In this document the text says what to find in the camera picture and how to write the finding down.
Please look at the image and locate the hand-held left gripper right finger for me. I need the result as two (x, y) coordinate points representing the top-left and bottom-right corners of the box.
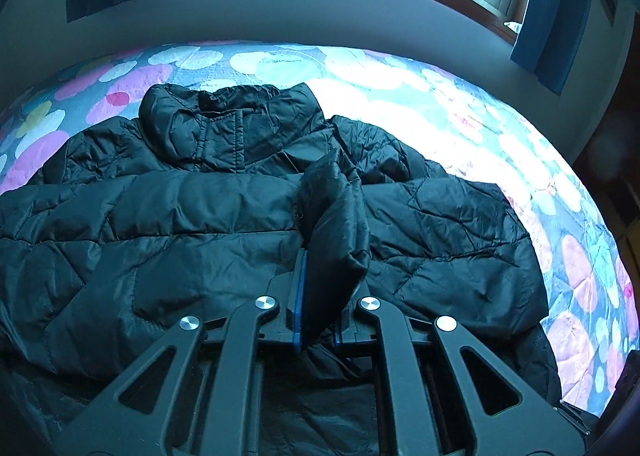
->
(334, 295), (588, 456)

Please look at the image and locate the floral bed cover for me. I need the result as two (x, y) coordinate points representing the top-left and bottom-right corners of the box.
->
(0, 40), (636, 417)

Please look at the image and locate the black puffer jacket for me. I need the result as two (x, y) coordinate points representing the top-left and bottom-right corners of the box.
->
(0, 82), (563, 456)

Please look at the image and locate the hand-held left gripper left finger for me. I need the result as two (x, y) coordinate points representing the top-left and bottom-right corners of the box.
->
(50, 248), (308, 456)

